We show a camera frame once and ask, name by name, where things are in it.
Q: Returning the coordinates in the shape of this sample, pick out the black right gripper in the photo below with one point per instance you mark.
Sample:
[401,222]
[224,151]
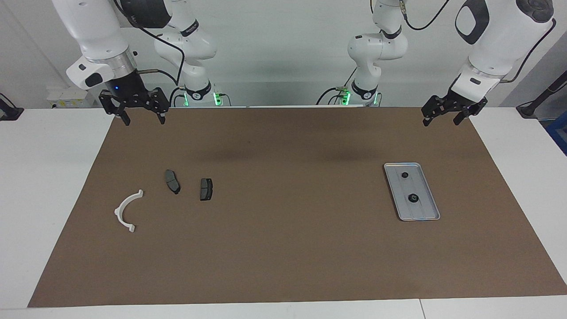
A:
[128,91]

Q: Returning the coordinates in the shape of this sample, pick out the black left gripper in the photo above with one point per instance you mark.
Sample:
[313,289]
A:
[456,104]

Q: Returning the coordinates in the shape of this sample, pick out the large black bearing gear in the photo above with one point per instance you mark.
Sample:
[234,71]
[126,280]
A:
[413,198]

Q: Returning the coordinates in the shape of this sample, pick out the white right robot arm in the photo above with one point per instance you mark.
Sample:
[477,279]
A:
[102,35]

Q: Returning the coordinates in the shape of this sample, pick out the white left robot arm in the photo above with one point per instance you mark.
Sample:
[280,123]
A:
[500,40]

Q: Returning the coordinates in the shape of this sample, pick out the silver metal tray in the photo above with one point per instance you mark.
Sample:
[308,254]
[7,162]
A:
[418,212]

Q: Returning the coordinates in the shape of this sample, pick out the dark curved brake pad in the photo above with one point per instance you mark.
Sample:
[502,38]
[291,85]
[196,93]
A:
[172,181]

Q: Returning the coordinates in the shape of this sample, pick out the white box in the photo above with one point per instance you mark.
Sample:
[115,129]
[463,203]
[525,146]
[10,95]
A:
[71,97]

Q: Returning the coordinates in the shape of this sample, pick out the dark rectangular brake pad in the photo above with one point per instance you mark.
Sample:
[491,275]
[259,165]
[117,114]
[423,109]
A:
[206,189]

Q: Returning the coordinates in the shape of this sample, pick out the white curved plastic part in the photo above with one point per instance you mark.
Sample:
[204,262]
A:
[118,212]

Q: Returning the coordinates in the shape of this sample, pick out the blue crate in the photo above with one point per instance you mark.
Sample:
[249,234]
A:
[559,133]

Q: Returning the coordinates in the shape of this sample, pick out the black table clamp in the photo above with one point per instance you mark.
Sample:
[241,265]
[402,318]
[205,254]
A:
[11,113]

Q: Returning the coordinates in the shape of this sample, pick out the brown table mat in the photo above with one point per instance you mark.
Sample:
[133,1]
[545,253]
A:
[266,248]

